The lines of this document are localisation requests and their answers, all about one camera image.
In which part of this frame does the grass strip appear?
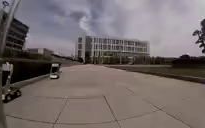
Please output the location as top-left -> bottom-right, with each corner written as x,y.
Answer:
104,64 -> 205,80

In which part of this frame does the grey concrete slab pavement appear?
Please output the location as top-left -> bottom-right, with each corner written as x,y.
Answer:
0,63 -> 205,128

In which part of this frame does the dark green hedge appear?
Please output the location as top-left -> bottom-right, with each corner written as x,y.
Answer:
0,48 -> 81,90

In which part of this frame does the street lamp pole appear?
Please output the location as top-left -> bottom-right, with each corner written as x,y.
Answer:
1,0 -> 11,21

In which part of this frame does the large white glass-fronted building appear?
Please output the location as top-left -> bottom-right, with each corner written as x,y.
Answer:
75,35 -> 151,65

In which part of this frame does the dark multi-storey building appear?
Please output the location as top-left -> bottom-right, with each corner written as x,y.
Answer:
0,7 -> 30,52

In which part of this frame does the low pale building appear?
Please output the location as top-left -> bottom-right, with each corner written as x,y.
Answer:
25,47 -> 55,56

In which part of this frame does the grey concrete kerb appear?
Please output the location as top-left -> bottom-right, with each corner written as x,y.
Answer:
106,65 -> 205,86

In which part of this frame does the row of dark bushes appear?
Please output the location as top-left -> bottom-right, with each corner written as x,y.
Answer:
149,54 -> 205,70

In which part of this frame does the low concrete kerb wall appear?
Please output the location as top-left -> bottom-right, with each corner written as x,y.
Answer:
0,72 -> 63,100

